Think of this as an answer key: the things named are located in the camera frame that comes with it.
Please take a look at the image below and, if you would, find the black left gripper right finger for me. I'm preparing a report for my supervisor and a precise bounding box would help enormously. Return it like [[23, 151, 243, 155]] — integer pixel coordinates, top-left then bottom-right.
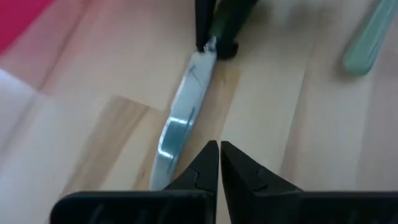
[[220, 141, 398, 224]]

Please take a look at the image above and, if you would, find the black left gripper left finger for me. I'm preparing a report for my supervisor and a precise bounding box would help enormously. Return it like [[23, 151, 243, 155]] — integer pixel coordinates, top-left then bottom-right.
[[49, 139, 220, 224]]

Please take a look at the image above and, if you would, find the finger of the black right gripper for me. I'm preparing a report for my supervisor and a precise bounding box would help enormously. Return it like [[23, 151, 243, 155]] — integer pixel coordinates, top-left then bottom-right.
[[215, 0, 259, 60], [195, 0, 218, 53]]

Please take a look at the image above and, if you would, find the green-handled table knife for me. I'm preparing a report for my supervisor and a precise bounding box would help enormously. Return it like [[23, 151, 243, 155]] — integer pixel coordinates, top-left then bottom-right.
[[149, 0, 239, 191], [343, 0, 398, 76]]

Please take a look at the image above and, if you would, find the pink-red plastic bin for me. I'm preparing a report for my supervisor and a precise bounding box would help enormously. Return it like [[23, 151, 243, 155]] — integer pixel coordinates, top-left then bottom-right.
[[0, 0, 57, 55]]

